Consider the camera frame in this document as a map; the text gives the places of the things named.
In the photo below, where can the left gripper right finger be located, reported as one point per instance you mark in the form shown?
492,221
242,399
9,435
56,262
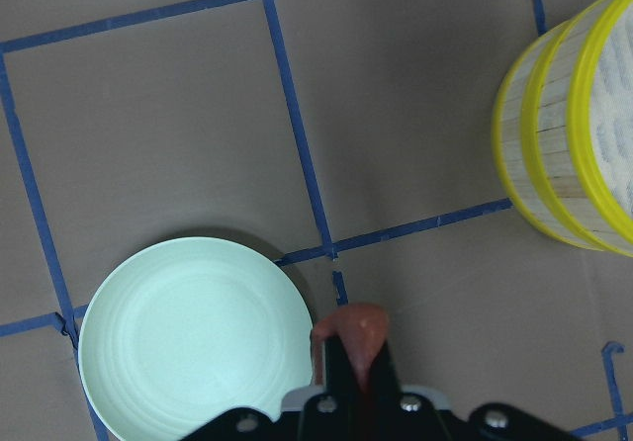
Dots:
382,399

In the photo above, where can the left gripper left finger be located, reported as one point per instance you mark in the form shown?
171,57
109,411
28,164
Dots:
341,407

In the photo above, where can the light green plate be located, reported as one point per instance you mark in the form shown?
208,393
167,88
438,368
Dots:
187,329

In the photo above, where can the brown steamed bun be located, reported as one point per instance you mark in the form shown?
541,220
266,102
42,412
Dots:
362,329

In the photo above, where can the yellow steamer layer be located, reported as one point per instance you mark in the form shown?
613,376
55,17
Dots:
507,146
585,125

